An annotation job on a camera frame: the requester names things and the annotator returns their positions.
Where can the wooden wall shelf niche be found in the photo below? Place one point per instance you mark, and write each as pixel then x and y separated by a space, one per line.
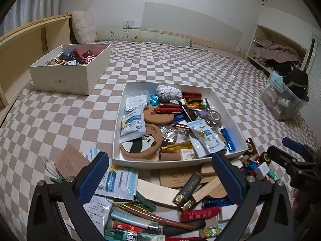
pixel 251 45

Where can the engraved wooden board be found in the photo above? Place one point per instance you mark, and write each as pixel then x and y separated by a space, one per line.
pixel 175 178

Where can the green clothespin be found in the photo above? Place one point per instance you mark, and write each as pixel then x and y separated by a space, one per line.
pixel 145 202

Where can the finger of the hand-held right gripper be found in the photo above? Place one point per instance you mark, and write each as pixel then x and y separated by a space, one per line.
pixel 292 143
pixel 278 155

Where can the dark teal printed lighter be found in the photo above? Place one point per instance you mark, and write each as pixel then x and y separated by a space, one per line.
pixel 135 236

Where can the small white box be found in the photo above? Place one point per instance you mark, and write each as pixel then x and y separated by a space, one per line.
pixel 188 154

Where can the cork cylinder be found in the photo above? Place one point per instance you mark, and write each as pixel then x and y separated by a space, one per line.
pixel 170 157

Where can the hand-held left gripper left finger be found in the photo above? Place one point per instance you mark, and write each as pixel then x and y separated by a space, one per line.
pixel 96 174

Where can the silver tape roll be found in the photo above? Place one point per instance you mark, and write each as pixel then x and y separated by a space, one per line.
pixel 215 116

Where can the heap of small knick-knacks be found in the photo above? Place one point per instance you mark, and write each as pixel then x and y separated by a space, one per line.
pixel 72 56

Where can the shallow white tray box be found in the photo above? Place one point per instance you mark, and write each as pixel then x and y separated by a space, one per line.
pixel 225 110

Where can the black pen cap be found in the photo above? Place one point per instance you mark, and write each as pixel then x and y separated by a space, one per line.
pixel 183 229

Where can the light wooden sticks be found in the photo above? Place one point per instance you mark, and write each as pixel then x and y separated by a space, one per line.
pixel 208 190

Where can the black gold lighter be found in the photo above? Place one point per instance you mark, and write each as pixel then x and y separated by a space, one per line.
pixel 188 189

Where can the brown pen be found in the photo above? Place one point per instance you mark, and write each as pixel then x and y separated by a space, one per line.
pixel 158 218

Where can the gold lighter box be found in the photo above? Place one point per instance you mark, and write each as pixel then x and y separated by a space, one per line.
pixel 194 104

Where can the pile of beige clothes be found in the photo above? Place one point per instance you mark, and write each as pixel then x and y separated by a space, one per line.
pixel 275 51

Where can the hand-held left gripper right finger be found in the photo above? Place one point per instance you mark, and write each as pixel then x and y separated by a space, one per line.
pixel 227 175

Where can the white printed paper packet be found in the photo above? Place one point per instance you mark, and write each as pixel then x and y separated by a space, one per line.
pixel 97 212

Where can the blue white mask packet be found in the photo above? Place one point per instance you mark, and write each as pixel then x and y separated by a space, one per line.
pixel 208 140
pixel 131 125
pixel 117 180

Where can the white wall socket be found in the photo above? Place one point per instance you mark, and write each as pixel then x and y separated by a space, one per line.
pixel 240 48

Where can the white fluffy pillow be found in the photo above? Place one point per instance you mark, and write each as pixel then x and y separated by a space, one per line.
pixel 84 27

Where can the small blue packet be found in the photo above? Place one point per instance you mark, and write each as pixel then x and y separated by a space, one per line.
pixel 153 99

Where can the red printed lighter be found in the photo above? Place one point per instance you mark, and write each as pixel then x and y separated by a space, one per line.
pixel 200 214

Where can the panda print cork coaster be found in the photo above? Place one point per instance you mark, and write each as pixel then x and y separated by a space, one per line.
pixel 136 148

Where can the green cartoon lighter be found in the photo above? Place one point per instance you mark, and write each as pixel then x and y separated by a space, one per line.
pixel 210 232

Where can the clear packet with white label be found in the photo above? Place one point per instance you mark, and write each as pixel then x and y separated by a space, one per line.
pixel 135 101

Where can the clear plastic storage bin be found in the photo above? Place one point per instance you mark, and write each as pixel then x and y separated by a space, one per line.
pixel 280 105

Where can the white card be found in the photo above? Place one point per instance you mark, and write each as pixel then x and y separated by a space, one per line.
pixel 155 192

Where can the gold foil packet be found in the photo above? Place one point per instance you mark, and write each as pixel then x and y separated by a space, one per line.
pixel 175 147

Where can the light teal lighter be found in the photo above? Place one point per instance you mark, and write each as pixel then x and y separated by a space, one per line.
pixel 130 219

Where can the wooden slat board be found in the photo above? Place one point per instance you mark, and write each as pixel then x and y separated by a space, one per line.
pixel 213 44

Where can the light blue pack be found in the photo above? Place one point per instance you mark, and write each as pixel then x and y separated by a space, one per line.
pixel 275 79

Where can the white wall switch panel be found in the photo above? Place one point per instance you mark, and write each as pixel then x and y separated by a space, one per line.
pixel 132 24

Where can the grey white striped curtain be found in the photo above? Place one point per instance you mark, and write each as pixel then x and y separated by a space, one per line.
pixel 37 2

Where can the brown white checkered bedsheet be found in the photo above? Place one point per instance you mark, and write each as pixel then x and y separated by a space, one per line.
pixel 175 62

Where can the metal door frame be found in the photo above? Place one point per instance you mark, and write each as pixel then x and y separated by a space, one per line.
pixel 313 55

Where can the long green bolster pillow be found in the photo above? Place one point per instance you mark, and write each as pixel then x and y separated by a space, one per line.
pixel 125 35

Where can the plain cork coaster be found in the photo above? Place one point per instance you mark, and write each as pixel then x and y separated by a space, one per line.
pixel 159 115

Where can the round black gold emblem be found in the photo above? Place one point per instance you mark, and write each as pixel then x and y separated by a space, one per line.
pixel 264 157

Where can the red metallic lighter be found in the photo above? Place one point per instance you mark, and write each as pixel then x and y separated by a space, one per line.
pixel 191 94
pixel 168 110

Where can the blue metallic lighter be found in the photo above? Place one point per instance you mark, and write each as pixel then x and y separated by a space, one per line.
pixel 230 139

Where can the deep white cardboard box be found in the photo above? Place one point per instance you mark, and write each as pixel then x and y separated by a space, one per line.
pixel 62 79

